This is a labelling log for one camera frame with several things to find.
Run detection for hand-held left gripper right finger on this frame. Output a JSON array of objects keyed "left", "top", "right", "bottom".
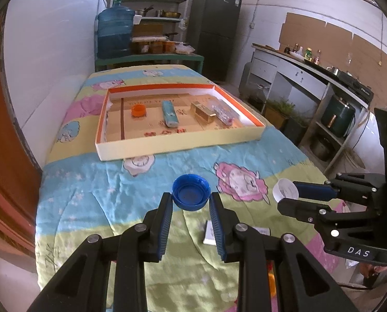
[{"left": 210, "top": 192, "right": 358, "bottom": 312}]

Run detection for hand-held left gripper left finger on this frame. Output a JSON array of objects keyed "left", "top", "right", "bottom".
[{"left": 28, "top": 192, "right": 174, "bottom": 312}]

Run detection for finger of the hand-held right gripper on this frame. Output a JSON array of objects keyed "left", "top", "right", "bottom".
[
  {"left": 292, "top": 173, "right": 386, "bottom": 206},
  {"left": 277, "top": 198, "right": 341, "bottom": 225}
]

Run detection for white printed lighter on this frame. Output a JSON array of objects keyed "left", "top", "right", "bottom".
[{"left": 203, "top": 220, "right": 218, "bottom": 245}]

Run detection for white bottle cap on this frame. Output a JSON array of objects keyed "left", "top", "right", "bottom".
[{"left": 273, "top": 178, "right": 299, "bottom": 204}]

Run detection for blue bottle cap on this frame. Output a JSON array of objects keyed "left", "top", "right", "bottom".
[{"left": 172, "top": 174, "right": 211, "bottom": 211}]

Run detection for shallow orange-rimmed cardboard box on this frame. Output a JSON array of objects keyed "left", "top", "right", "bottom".
[{"left": 95, "top": 84, "right": 266, "bottom": 162}]

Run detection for teal clear lighter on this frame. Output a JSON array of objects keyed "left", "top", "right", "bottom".
[{"left": 161, "top": 101, "right": 180, "bottom": 128}]

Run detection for gold lighter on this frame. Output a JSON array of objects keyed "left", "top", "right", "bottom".
[{"left": 190, "top": 102, "right": 217, "bottom": 124}]

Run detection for clear floral patterned lighter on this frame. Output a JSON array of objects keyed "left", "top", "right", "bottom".
[{"left": 206, "top": 101, "right": 235, "bottom": 126}]

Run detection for person's right hand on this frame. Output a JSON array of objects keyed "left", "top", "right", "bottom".
[{"left": 359, "top": 257, "right": 387, "bottom": 288}]

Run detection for dark metal pot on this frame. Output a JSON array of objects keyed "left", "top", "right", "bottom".
[{"left": 310, "top": 135, "right": 332, "bottom": 161}]

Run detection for cartoon sheep printed blanket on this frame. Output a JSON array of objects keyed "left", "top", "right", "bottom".
[{"left": 34, "top": 64, "right": 353, "bottom": 312}]

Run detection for dark green air fryer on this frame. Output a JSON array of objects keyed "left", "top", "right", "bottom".
[{"left": 321, "top": 95, "right": 356, "bottom": 137}]

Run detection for yellow planter with greens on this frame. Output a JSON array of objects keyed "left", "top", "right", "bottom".
[{"left": 265, "top": 99, "right": 295, "bottom": 129}]

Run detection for printed cardboard liner sheet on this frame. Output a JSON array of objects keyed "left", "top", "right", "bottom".
[{"left": 104, "top": 93, "right": 246, "bottom": 144}]

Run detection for black gas stove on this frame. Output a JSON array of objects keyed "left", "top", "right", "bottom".
[{"left": 338, "top": 71, "right": 374, "bottom": 103}]

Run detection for white kitchen counter cabinet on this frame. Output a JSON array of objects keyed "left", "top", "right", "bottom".
[{"left": 239, "top": 44, "right": 374, "bottom": 176}]

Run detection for green low table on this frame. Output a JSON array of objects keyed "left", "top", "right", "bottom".
[{"left": 94, "top": 53, "right": 205, "bottom": 74}]

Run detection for red-brown wooden door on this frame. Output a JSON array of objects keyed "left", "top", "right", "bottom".
[{"left": 0, "top": 13, "right": 43, "bottom": 267}]

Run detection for white plastic bag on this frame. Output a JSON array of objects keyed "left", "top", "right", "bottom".
[{"left": 175, "top": 42, "right": 196, "bottom": 55}]

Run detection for dark grey refrigerator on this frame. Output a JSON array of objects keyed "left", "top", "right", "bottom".
[{"left": 189, "top": 0, "right": 242, "bottom": 82}]

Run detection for brown cardboard box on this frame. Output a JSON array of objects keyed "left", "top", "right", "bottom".
[{"left": 133, "top": 23, "right": 164, "bottom": 38}]

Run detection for blue water jug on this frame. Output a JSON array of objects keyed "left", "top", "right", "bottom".
[{"left": 97, "top": 0, "right": 136, "bottom": 60}]

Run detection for cardboard sheet on wall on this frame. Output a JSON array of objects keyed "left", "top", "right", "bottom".
[{"left": 278, "top": 12, "right": 387, "bottom": 82}]

